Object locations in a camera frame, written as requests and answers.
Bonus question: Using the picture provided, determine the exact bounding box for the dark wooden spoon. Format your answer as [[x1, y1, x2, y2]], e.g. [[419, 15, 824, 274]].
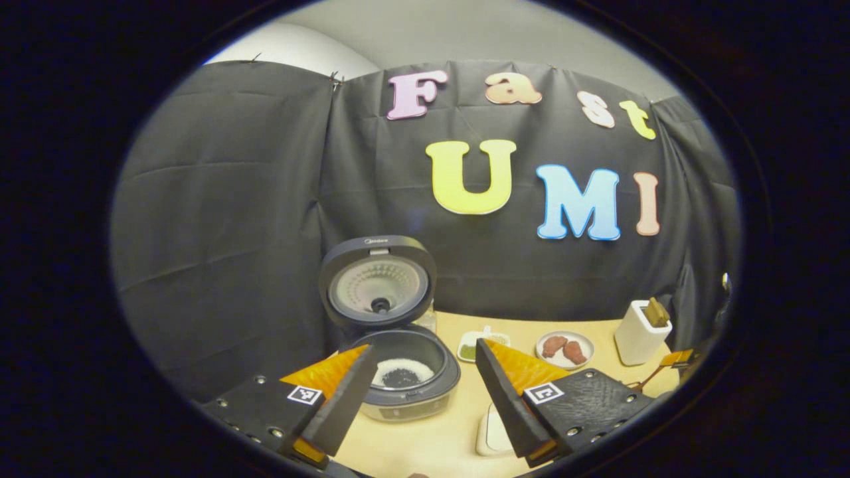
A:
[[626, 364, 666, 392]]

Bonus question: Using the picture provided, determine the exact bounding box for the white chopstick holder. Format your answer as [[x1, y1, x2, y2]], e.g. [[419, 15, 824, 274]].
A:
[[614, 300, 673, 366]]

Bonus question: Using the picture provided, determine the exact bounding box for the white rice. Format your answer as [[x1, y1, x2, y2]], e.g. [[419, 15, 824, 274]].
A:
[[372, 358, 436, 389]]

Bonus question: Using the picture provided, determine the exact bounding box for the white divided bean dish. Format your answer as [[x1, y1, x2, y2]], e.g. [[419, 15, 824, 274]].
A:
[[457, 329, 511, 362]]

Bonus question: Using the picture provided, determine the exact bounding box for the black backdrop cloth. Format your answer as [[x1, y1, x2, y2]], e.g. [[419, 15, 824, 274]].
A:
[[110, 60, 741, 402]]

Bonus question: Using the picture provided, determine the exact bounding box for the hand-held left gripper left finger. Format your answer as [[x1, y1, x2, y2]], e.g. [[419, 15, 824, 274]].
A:
[[199, 344, 379, 465]]

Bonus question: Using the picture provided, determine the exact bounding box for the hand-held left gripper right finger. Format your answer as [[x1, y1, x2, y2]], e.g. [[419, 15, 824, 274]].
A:
[[475, 337, 658, 467]]

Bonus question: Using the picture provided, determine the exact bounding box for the cream rectangular dish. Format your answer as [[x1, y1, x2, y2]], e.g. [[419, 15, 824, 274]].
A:
[[475, 402, 515, 457]]

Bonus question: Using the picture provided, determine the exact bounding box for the dark grey rice cooker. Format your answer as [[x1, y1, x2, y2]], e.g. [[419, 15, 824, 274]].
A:
[[319, 236, 461, 422]]

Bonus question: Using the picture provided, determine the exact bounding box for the round white plate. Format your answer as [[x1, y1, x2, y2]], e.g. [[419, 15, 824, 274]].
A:
[[535, 331, 595, 370]]

